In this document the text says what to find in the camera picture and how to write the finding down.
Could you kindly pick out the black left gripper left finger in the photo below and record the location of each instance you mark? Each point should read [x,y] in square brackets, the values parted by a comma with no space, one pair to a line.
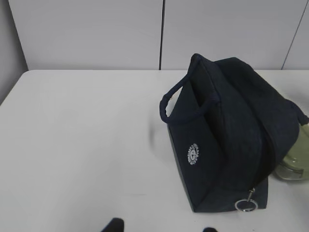
[115,225]

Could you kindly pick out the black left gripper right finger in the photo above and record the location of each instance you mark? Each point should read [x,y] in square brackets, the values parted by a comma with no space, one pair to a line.
[210,229]

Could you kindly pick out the dark blue insulated lunch bag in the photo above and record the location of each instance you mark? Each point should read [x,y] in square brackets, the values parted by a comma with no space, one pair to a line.
[229,130]

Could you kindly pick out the green lidded glass food container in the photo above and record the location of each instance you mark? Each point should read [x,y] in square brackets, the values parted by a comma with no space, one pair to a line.
[295,165]

